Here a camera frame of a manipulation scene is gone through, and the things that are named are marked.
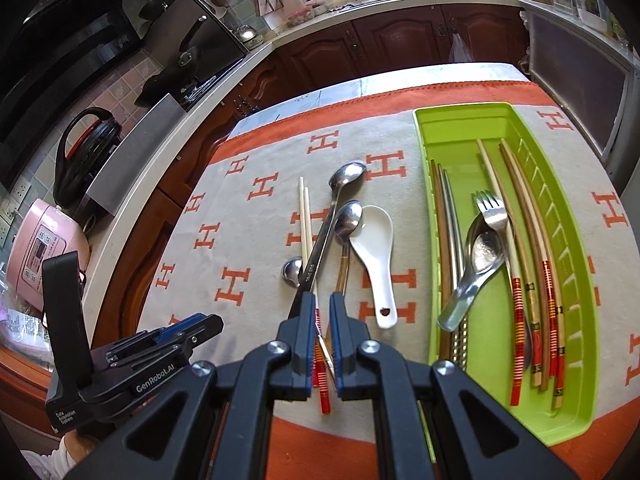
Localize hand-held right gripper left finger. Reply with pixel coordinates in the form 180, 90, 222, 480
65, 294, 318, 480

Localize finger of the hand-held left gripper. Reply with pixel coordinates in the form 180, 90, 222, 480
107, 313, 207, 361
110, 314, 224, 368

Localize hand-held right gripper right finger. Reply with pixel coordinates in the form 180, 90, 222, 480
330, 294, 581, 480

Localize small metal spoon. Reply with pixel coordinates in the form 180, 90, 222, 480
281, 257, 306, 288

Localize white ceramic spoon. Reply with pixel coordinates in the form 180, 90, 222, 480
348, 205, 399, 330

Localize metal spoon golden brown handle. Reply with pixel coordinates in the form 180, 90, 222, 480
324, 200, 364, 361

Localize metal spoon short handle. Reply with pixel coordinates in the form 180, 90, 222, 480
436, 227, 507, 332

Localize long-handled metal spoon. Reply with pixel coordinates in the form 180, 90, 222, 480
289, 160, 368, 318

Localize metal fork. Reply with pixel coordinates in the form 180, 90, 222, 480
471, 189, 535, 378

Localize green plastic utensil tray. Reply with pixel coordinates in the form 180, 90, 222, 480
412, 101, 601, 448

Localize pink rice cooker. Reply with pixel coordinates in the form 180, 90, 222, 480
5, 197, 93, 306

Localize folded steel stove guard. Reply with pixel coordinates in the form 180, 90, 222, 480
80, 92, 186, 221

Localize black red electric kettle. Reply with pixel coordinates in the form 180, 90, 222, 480
52, 107, 123, 211

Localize orange beige patterned blanket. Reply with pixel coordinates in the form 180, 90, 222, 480
135, 80, 640, 468

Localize black wok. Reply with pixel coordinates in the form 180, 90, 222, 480
135, 75, 181, 108

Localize gas stove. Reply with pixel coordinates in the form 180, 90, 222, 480
170, 72, 226, 111

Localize black range hood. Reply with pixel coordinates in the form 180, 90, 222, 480
0, 0, 146, 186

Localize tall steel splash panel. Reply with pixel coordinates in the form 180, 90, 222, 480
172, 0, 248, 86

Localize brown wooden base cabinets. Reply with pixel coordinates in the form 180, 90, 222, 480
90, 2, 531, 351

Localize white plastic bag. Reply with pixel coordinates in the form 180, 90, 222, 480
447, 32, 473, 64

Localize pink food container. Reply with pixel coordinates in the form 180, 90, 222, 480
285, 5, 328, 26

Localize grey cabinet frosted doors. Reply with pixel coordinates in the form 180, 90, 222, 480
520, 0, 640, 171

